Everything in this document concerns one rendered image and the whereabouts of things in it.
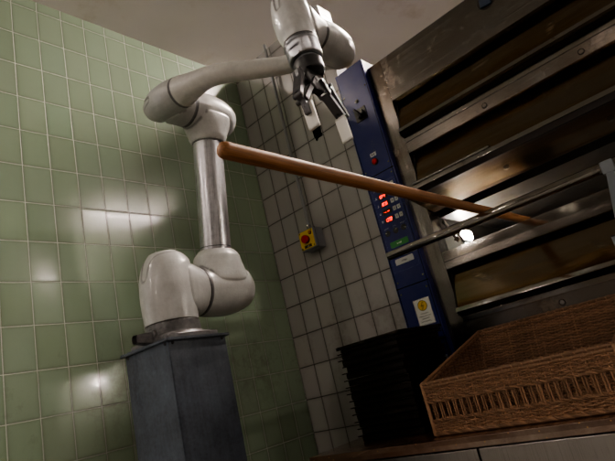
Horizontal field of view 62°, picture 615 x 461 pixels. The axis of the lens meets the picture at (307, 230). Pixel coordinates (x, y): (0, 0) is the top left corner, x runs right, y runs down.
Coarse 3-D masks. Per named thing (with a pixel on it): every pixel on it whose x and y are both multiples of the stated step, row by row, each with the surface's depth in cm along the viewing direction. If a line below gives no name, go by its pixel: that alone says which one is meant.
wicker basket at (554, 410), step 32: (544, 320) 173; (576, 320) 166; (608, 320) 158; (480, 352) 185; (512, 352) 177; (544, 352) 169; (576, 352) 124; (608, 352) 119; (448, 384) 146; (480, 384) 140; (512, 384) 134; (576, 384) 159; (608, 384) 119; (448, 416) 146; (480, 416) 139; (512, 416) 133; (544, 416) 128; (576, 416) 123
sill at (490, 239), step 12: (600, 192) 168; (576, 204) 172; (588, 204) 170; (540, 216) 180; (552, 216) 177; (564, 216) 174; (516, 228) 185; (528, 228) 182; (480, 240) 194; (492, 240) 191; (444, 252) 203; (456, 252) 200; (468, 252) 197
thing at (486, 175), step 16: (608, 96) 155; (576, 112) 161; (592, 112) 158; (608, 112) 159; (544, 128) 167; (560, 128) 165; (576, 128) 166; (592, 128) 167; (608, 128) 168; (512, 144) 173; (528, 144) 171; (544, 144) 173; (560, 144) 174; (576, 144) 175; (480, 160) 180; (496, 160) 179; (512, 160) 180; (528, 160) 182; (544, 160) 183; (448, 176) 188; (464, 176) 187; (480, 176) 188; (496, 176) 189; (512, 176) 191; (432, 192) 196; (448, 192) 197; (464, 192) 199; (432, 208) 208
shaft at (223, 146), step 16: (224, 144) 83; (240, 160) 85; (256, 160) 87; (272, 160) 90; (288, 160) 93; (304, 176) 98; (320, 176) 100; (336, 176) 104; (352, 176) 108; (384, 192) 118; (400, 192) 122; (416, 192) 128; (464, 208) 149; (480, 208) 157
